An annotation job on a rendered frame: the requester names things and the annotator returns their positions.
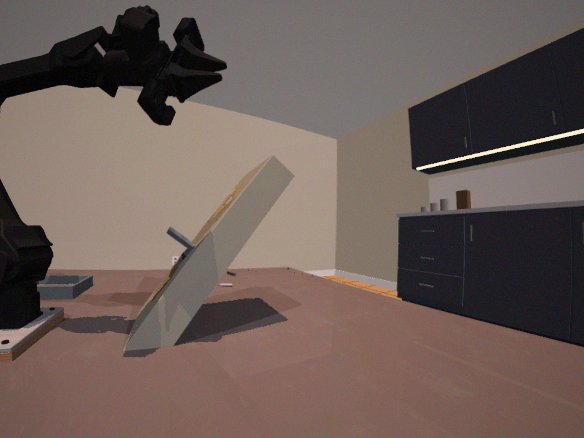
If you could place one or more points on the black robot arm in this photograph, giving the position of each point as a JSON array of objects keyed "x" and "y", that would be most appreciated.
[{"x": 25, "y": 252}]

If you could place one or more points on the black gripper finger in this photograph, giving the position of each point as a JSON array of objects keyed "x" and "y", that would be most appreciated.
[
  {"x": 185, "y": 83},
  {"x": 199, "y": 60}
]

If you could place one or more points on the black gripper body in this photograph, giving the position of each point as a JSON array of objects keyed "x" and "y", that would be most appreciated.
[{"x": 156, "y": 89}]

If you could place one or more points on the beige service panel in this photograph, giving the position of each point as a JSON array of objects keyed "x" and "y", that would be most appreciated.
[{"x": 173, "y": 304}]

